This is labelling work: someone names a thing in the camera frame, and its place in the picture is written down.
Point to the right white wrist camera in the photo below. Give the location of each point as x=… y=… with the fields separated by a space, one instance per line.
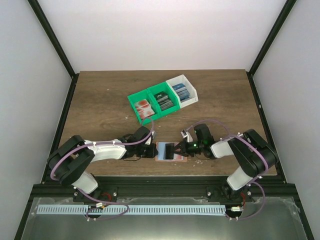
x=186 y=136

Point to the green bin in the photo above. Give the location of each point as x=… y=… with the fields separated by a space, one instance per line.
x=139 y=96
x=163 y=87

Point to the white bin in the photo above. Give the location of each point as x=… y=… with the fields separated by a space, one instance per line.
x=193 y=93

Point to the black frame post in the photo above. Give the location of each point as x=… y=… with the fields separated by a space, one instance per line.
x=41 y=16
x=279 y=22

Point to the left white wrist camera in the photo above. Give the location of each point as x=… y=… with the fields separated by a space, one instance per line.
x=153 y=134

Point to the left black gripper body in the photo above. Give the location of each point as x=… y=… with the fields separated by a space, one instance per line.
x=143 y=152

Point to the black card stack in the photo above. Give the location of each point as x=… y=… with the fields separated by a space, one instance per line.
x=163 y=100

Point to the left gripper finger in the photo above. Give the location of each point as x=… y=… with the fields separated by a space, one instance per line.
x=155 y=153
x=156 y=147

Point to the pink leather card holder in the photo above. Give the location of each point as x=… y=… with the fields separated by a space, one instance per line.
x=161 y=153

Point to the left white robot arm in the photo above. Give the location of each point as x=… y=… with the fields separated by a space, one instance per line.
x=69 y=162

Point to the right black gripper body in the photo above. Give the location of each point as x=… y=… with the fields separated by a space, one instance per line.
x=195 y=149

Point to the black aluminium front rail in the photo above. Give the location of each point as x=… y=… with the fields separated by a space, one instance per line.
x=186 y=186

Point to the middle green bin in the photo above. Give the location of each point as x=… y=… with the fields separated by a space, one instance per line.
x=163 y=87

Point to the left black frame post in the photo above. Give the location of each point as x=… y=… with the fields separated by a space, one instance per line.
x=41 y=16

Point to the black credit card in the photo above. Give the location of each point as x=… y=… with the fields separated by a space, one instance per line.
x=169 y=151

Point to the red white card stack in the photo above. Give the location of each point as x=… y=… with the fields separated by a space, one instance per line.
x=144 y=109

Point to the light blue cable duct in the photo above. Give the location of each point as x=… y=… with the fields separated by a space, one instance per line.
x=112 y=210

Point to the left green bin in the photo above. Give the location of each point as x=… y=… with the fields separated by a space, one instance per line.
x=139 y=96

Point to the blue card stack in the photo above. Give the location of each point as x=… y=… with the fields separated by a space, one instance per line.
x=182 y=92

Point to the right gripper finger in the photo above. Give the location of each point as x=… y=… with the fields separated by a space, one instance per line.
x=178 y=152
x=179 y=145

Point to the right black frame post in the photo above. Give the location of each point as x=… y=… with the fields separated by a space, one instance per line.
x=279 y=22

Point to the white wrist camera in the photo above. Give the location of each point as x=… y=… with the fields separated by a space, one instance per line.
x=153 y=134
x=186 y=136

